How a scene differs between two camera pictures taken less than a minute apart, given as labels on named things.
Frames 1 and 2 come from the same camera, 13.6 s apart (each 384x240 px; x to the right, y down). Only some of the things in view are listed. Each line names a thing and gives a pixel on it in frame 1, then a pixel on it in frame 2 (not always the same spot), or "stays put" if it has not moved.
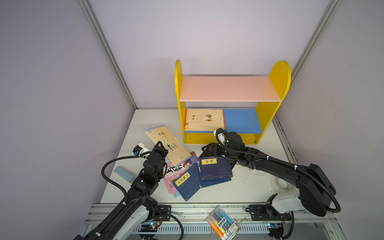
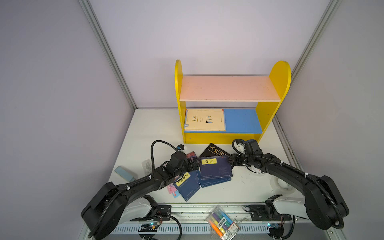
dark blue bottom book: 189,183 stays put
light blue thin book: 176,194 stays put
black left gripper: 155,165 to 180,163
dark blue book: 207,182 stays put
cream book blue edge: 177,152 to 204,120
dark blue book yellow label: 215,167 stays put
